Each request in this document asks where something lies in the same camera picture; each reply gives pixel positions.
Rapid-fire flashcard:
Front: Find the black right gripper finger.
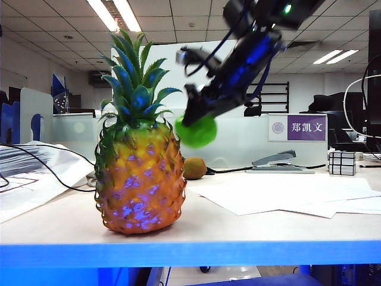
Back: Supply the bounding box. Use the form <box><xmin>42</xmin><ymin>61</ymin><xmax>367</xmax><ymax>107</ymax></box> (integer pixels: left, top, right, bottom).
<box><xmin>181</xmin><ymin>98</ymin><xmax>221</xmax><ymax>126</ymax></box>

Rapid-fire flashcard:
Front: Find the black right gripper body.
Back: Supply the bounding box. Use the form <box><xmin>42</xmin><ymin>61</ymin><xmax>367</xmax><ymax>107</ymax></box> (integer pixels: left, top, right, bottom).
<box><xmin>184</xmin><ymin>29</ymin><xmax>283</xmax><ymax>116</ymax></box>

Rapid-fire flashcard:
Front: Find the green plastic apple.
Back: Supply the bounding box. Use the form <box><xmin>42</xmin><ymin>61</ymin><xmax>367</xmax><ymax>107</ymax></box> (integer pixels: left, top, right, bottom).
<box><xmin>174</xmin><ymin>114</ymin><xmax>218</xmax><ymax>149</ymax></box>

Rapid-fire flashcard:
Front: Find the brown kiwi fruit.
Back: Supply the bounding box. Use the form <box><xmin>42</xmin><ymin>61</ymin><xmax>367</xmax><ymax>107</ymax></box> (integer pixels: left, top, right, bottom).
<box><xmin>183</xmin><ymin>157</ymin><xmax>208</xmax><ymax>181</ymax></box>

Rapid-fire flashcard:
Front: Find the black metal rack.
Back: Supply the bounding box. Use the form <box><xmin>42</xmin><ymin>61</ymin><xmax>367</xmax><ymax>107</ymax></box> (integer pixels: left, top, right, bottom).
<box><xmin>243</xmin><ymin>82</ymin><xmax>290</xmax><ymax>117</ymax></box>

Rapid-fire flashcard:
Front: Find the frosted glass desk partition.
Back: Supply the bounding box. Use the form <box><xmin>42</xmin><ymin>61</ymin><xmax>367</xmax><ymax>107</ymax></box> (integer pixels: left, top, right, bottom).
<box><xmin>52</xmin><ymin>113</ymin><xmax>328</xmax><ymax>171</ymax></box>

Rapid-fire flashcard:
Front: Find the dark ceiling vent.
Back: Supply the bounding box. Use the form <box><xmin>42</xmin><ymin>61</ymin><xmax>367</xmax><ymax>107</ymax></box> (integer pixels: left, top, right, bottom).
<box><xmin>288</xmin><ymin>41</ymin><xmax>321</xmax><ymax>50</ymax></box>

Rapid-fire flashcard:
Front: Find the white AOC monitor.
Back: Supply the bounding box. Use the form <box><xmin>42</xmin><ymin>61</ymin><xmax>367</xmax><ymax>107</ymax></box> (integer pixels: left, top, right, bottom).
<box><xmin>111</xmin><ymin>38</ymin><xmax>246</xmax><ymax>110</ymax></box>

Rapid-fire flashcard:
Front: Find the long ceiling light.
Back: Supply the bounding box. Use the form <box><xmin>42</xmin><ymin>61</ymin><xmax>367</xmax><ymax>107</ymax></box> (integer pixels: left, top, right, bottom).
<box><xmin>313</xmin><ymin>49</ymin><xmax>343</xmax><ymax>65</ymax></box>
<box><xmin>113</xmin><ymin>0</ymin><xmax>142</xmax><ymax>32</ymax></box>
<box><xmin>326</xmin><ymin>49</ymin><xmax>360</xmax><ymax>65</ymax></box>
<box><xmin>88</xmin><ymin>0</ymin><xmax>120</xmax><ymax>32</ymax></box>

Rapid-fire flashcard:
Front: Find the purple white name plate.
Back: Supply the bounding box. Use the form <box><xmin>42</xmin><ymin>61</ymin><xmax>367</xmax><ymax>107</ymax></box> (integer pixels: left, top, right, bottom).
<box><xmin>267</xmin><ymin>113</ymin><xmax>327</xmax><ymax>142</ymax></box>

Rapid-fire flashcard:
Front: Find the grey stapler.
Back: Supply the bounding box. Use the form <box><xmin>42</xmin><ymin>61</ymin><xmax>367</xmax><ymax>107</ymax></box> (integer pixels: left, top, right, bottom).
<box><xmin>245</xmin><ymin>150</ymin><xmax>316</xmax><ymax>175</ymax></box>

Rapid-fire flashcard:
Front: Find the orange plastic pineapple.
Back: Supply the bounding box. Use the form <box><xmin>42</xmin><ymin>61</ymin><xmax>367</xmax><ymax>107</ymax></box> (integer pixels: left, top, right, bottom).
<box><xmin>93</xmin><ymin>29</ymin><xmax>188</xmax><ymax>236</ymax></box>

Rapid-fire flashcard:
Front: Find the white paper sheet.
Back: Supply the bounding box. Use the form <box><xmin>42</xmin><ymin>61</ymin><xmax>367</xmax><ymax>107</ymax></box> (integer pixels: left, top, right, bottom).
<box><xmin>192</xmin><ymin>173</ymin><xmax>381</xmax><ymax>216</ymax></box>
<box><xmin>276</xmin><ymin>196</ymin><xmax>381</xmax><ymax>220</ymax></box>

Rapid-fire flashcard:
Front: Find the black monitor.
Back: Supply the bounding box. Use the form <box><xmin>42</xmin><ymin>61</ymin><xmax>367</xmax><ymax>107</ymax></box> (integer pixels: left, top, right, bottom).
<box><xmin>366</xmin><ymin>10</ymin><xmax>381</xmax><ymax>153</ymax></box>

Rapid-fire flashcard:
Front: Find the silver mirror cube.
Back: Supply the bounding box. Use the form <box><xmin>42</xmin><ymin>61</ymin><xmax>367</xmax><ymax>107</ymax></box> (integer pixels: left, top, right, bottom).
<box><xmin>327</xmin><ymin>151</ymin><xmax>357</xmax><ymax>176</ymax></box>

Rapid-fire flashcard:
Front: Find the blue patterned triangular board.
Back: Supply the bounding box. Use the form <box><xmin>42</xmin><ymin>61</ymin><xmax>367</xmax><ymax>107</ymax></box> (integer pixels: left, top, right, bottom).
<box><xmin>52</xmin><ymin>72</ymin><xmax>72</xmax><ymax>114</ymax></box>

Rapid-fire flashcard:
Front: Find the translucent plastic print bag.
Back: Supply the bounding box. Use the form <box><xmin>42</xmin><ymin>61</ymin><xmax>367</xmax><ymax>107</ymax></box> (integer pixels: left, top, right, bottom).
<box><xmin>0</xmin><ymin>141</ymin><xmax>96</xmax><ymax>224</ymax></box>

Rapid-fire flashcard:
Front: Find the translucent white file holder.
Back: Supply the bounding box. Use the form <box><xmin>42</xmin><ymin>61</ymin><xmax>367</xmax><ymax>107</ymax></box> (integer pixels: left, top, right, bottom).
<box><xmin>20</xmin><ymin>87</ymin><xmax>54</xmax><ymax>144</ymax></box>

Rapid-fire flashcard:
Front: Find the blue file holder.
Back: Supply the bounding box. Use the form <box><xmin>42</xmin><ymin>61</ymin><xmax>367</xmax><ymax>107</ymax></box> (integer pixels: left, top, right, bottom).
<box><xmin>0</xmin><ymin>101</ymin><xmax>21</xmax><ymax>145</ymax></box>

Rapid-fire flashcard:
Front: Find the black monitor cable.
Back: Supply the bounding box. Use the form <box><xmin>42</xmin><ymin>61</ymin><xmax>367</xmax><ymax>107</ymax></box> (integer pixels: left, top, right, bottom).
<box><xmin>205</xmin><ymin>163</ymin><xmax>327</xmax><ymax>175</ymax></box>

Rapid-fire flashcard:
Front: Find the white looped cable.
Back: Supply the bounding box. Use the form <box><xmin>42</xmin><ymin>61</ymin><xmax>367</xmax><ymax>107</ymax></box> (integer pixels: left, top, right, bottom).
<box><xmin>342</xmin><ymin>74</ymin><xmax>381</xmax><ymax>139</ymax></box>

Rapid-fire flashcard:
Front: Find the black looped cable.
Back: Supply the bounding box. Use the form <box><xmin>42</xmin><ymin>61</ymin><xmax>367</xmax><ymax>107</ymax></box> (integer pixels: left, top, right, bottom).
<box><xmin>361</xmin><ymin>53</ymin><xmax>381</xmax><ymax>161</ymax></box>

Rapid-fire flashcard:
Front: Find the thin black cable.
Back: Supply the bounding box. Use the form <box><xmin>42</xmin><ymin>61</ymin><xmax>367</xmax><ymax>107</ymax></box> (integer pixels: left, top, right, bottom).
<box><xmin>0</xmin><ymin>144</ymin><xmax>96</xmax><ymax>192</ymax></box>

